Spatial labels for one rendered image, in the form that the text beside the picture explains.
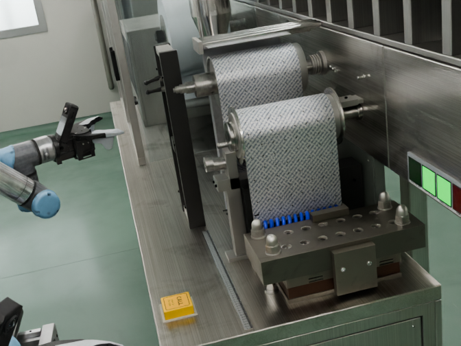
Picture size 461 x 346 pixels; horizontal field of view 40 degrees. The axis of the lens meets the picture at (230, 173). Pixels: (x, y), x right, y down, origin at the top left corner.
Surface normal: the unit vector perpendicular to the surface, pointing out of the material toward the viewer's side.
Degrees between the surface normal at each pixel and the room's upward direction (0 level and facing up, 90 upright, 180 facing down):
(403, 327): 90
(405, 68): 90
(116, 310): 0
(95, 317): 0
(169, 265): 0
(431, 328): 90
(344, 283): 90
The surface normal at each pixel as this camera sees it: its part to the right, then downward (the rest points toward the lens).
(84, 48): 0.22, 0.32
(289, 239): -0.14, -0.93
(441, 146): -0.97, 0.20
